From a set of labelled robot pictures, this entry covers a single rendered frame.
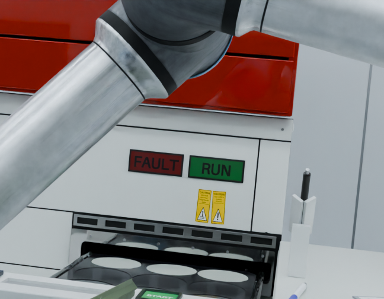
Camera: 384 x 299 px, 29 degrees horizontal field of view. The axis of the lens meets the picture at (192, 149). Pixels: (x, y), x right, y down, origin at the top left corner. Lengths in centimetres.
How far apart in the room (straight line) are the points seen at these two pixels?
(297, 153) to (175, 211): 151
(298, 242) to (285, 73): 42
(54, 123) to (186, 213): 83
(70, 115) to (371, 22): 32
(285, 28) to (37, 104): 28
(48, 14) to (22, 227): 47
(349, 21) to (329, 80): 238
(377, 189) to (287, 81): 161
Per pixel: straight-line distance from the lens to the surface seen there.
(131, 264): 151
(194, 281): 142
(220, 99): 152
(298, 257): 123
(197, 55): 80
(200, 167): 157
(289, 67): 151
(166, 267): 151
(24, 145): 79
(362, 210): 308
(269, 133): 156
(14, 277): 110
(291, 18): 68
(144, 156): 159
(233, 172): 156
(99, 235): 162
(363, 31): 68
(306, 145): 305
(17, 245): 169
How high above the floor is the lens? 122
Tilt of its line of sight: 3 degrees down
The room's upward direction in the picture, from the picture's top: 5 degrees clockwise
